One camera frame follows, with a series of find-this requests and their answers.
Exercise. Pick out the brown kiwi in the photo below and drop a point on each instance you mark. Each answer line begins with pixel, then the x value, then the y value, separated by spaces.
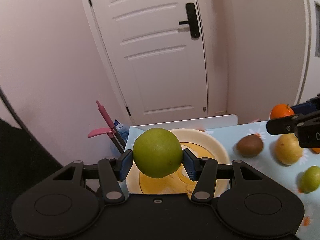
pixel 250 145

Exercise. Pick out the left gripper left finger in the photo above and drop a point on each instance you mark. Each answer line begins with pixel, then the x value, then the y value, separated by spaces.
pixel 111 171

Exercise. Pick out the black door handle lock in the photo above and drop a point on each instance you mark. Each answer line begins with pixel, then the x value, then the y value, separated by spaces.
pixel 192 20

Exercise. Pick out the cream yellow fruit bowl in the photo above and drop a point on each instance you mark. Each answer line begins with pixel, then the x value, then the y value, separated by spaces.
pixel 200 144

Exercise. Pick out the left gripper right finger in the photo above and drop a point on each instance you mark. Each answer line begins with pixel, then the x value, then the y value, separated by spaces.
pixel 204 172

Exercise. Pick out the white wardrobe door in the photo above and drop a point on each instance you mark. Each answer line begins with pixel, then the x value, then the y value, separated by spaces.
pixel 309 81

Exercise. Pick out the blue white package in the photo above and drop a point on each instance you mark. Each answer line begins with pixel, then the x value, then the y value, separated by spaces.
pixel 123 130

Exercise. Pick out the small orange tangerine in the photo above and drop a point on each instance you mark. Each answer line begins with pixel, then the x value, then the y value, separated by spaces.
pixel 281 110

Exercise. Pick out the white panel door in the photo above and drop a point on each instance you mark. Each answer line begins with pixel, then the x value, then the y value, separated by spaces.
pixel 159 68

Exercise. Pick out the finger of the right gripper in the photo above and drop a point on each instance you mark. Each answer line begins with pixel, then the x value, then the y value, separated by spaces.
pixel 308 107
pixel 301 124

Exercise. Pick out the yellow pear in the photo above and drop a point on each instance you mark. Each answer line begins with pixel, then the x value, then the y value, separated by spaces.
pixel 287 149

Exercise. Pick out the green apple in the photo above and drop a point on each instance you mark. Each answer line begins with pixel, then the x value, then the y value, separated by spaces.
pixel 157 153
pixel 309 181

